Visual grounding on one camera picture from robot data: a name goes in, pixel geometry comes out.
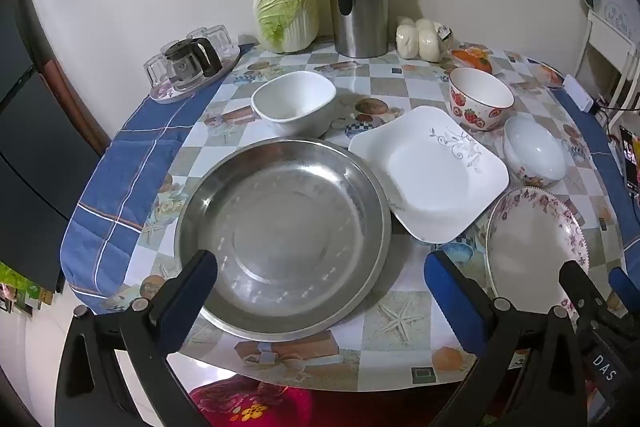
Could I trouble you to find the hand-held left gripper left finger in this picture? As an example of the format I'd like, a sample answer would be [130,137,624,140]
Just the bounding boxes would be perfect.
[55,249,219,427]

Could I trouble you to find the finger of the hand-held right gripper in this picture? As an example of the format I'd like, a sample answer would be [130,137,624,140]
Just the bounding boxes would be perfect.
[608,266,640,309]
[558,259,609,326]

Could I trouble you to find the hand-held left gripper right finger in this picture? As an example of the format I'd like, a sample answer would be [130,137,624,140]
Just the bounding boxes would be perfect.
[423,250,586,427]

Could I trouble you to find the floral round plate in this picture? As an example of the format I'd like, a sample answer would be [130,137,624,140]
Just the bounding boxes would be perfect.
[486,187,591,323]

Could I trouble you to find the round steel tray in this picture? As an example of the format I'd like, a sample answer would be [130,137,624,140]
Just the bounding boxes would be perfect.
[174,137,392,342]

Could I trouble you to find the white square plate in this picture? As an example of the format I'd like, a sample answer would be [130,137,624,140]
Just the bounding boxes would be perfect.
[348,106,511,244]

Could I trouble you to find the white round bowl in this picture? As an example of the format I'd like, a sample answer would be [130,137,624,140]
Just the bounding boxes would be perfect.
[502,114,568,188]

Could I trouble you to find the strawberry print bowl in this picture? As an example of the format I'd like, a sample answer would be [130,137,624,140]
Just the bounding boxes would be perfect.
[448,67,515,132]

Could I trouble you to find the white square bowl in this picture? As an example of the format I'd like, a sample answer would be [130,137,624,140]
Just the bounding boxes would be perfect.
[251,71,337,138]

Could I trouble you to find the smartphone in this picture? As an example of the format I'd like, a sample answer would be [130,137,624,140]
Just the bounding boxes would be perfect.
[619,125,640,195]

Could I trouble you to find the blue plaid cloth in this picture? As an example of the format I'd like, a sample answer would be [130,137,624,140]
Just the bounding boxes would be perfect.
[60,43,640,308]

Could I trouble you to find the colourful picture cards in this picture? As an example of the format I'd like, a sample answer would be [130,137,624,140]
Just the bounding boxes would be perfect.
[0,262,53,314]

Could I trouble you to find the clear glass tray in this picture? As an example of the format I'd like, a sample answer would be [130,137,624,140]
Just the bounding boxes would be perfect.
[149,43,242,105]

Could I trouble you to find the orange snack packet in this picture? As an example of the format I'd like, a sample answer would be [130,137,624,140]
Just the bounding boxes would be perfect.
[530,61,566,88]
[450,48,493,75]

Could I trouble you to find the dark cabinet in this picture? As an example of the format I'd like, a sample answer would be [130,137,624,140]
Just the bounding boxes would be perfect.
[0,0,112,295]

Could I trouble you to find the white chair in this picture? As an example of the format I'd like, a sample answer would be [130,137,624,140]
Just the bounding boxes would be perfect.
[572,9,640,112]

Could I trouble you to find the bag of steamed buns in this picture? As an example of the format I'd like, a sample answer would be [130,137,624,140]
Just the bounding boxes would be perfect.
[396,18,456,62]

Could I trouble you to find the pale floral cushion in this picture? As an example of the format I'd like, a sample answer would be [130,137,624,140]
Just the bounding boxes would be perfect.
[579,0,640,38]

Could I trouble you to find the napa cabbage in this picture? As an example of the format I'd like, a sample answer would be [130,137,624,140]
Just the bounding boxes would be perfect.
[253,0,320,54]

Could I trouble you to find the black cable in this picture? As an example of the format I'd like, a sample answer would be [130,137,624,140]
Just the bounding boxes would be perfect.
[595,96,640,114]

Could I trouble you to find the glass teapot black handle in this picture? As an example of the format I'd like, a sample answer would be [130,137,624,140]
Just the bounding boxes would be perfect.
[164,38,223,90]

